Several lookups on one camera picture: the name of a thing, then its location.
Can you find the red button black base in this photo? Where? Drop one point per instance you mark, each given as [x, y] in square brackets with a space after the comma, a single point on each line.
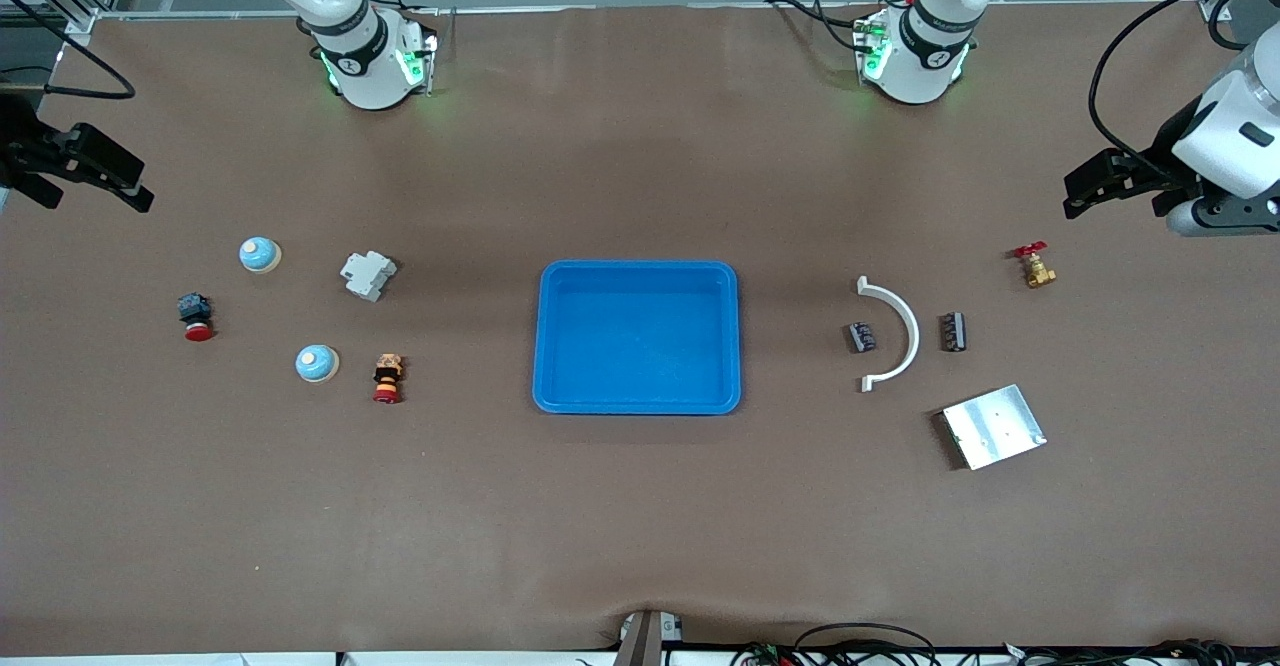
[194, 308]

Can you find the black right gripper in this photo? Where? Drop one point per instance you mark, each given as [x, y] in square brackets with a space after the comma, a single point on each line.
[22, 147]

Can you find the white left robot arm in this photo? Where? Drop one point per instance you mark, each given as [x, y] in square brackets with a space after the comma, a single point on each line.
[925, 61]

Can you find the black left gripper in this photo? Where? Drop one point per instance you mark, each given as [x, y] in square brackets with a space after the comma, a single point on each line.
[1152, 168]

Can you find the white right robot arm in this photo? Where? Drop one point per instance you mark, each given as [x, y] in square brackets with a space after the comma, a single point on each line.
[365, 66]

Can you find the white circuit breaker module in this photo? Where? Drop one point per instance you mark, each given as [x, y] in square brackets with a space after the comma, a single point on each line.
[368, 276]

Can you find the metal table clamp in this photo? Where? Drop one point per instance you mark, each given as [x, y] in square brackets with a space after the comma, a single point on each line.
[648, 641]

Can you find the brown table mat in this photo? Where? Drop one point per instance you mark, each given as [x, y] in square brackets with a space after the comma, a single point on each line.
[640, 506]

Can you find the blue plastic tray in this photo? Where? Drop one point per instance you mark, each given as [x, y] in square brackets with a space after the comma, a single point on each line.
[640, 346]

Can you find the white curved plastic bracket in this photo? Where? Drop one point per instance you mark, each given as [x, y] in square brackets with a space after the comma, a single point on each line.
[913, 334]

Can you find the red yellow orange push button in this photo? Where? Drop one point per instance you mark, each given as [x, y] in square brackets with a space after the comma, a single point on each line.
[388, 376]

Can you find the silver metal plate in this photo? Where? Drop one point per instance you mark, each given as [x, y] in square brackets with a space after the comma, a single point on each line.
[995, 428]

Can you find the blue dome bell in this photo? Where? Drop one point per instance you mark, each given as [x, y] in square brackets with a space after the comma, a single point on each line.
[259, 255]
[316, 364]

